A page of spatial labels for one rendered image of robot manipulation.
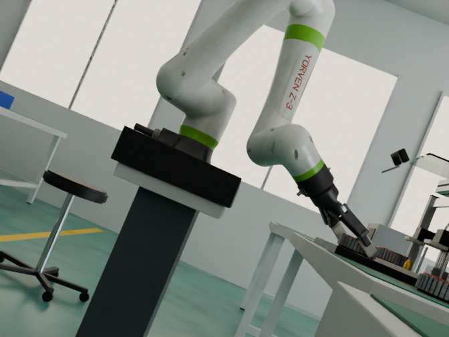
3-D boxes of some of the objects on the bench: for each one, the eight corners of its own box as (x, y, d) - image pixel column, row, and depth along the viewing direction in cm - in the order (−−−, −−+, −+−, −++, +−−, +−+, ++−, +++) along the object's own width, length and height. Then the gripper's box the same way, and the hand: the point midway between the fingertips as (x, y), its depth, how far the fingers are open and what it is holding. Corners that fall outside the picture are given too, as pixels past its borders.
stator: (409, 287, 116) (417, 268, 116) (417, 289, 126) (425, 272, 126) (470, 313, 110) (478, 293, 111) (474, 313, 120) (481, 295, 121)
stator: (349, 250, 165) (355, 237, 165) (329, 241, 176) (333, 229, 176) (382, 264, 169) (387, 251, 169) (360, 254, 180) (365, 242, 180)
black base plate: (333, 253, 153) (337, 245, 153) (313, 242, 217) (316, 236, 217) (518, 331, 149) (522, 322, 149) (443, 297, 213) (445, 290, 213)
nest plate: (383, 265, 164) (385, 260, 164) (373, 260, 179) (375, 256, 179) (437, 287, 163) (439, 283, 163) (423, 281, 178) (425, 277, 178)
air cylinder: (426, 283, 191) (433, 265, 191) (420, 280, 198) (427, 264, 198) (442, 289, 190) (449, 272, 190) (435, 286, 198) (442, 270, 198)
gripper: (289, 190, 177) (328, 248, 183) (332, 203, 154) (375, 269, 160) (309, 174, 179) (347, 232, 185) (354, 184, 156) (395, 250, 162)
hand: (357, 245), depth 172 cm, fingers open, 12 cm apart
